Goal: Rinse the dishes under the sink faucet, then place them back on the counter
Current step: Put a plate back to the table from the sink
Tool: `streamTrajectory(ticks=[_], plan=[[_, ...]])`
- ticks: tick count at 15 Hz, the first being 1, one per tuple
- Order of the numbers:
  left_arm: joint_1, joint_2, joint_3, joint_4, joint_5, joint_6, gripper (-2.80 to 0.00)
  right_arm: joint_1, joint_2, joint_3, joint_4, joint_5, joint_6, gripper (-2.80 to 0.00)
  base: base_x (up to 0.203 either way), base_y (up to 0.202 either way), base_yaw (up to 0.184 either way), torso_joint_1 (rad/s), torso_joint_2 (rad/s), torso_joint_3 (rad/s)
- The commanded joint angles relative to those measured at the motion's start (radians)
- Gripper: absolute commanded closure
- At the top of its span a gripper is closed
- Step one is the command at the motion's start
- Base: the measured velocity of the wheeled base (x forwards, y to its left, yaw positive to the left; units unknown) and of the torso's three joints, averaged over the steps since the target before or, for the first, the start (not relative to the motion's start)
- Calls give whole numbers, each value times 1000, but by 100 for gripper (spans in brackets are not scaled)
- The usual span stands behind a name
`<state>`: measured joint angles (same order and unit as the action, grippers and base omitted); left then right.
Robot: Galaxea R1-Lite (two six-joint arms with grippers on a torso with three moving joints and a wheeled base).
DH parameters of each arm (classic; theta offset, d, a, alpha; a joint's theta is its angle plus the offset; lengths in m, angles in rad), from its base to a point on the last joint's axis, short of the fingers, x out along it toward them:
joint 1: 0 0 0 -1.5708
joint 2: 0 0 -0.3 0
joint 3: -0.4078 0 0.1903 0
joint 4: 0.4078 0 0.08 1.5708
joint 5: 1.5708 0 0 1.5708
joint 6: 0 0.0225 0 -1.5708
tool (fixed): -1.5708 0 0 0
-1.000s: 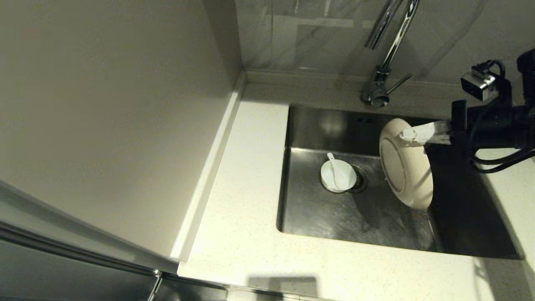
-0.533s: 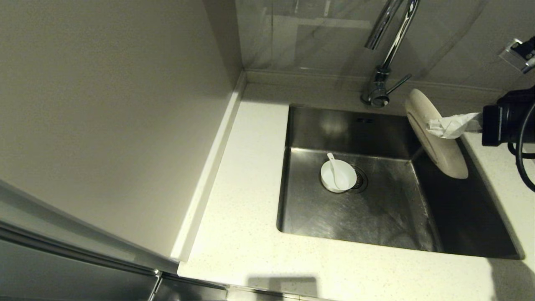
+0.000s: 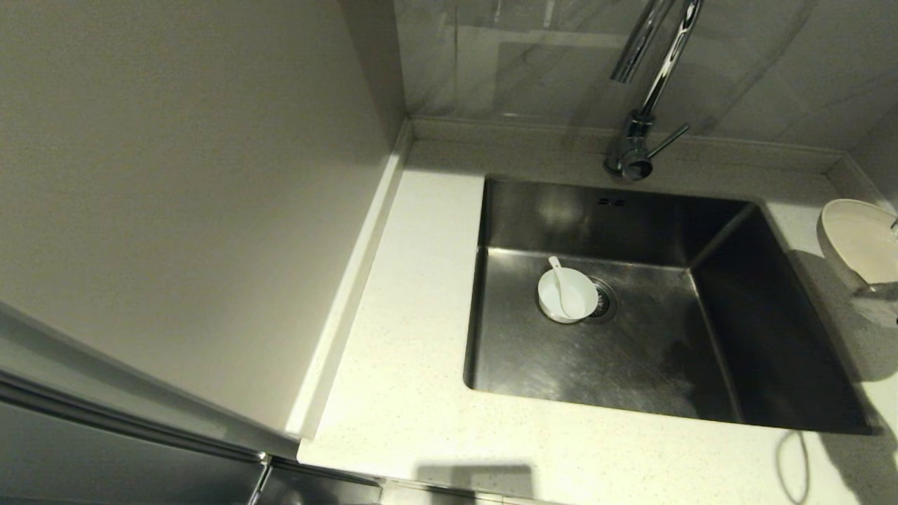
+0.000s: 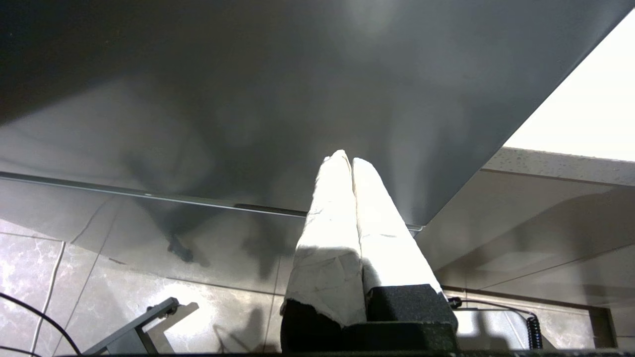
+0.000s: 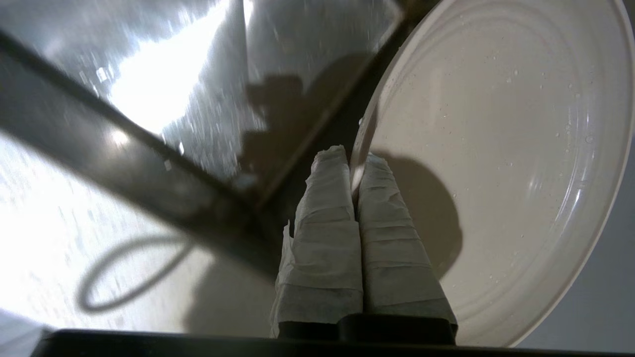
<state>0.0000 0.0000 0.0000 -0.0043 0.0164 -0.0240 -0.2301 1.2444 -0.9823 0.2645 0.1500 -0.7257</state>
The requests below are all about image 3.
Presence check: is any chrome gooseneck faucet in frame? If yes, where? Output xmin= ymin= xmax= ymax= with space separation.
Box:
xmin=605 ymin=0 xmax=705 ymax=182

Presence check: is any stainless steel sink basin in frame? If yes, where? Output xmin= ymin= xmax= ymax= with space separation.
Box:
xmin=463 ymin=175 xmax=874 ymax=436

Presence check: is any white ceramic spoon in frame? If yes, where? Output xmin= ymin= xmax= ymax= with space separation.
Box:
xmin=548 ymin=255 xmax=577 ymax=318

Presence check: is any tall grey metal appliance front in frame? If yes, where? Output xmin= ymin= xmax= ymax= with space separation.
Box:
xmin=0 ymin=299 xmax=304 ymax=505

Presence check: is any small white bowl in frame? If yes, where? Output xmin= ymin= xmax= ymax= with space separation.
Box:
xmin=537 ymin=267 xmax=601 ymax=325

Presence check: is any white round plate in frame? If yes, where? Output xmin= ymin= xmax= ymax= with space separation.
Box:
xmin=819 ymin=198 xmax=898 ymax=290

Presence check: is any grey base cabinet front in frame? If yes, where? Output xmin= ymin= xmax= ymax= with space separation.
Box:
xmin=261 ymin=457 xmax=384 ymax=505

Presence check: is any round metal drain strainer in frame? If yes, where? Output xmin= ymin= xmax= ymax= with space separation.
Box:
xmin=589 ymin=277 xmax=619 ymax=324

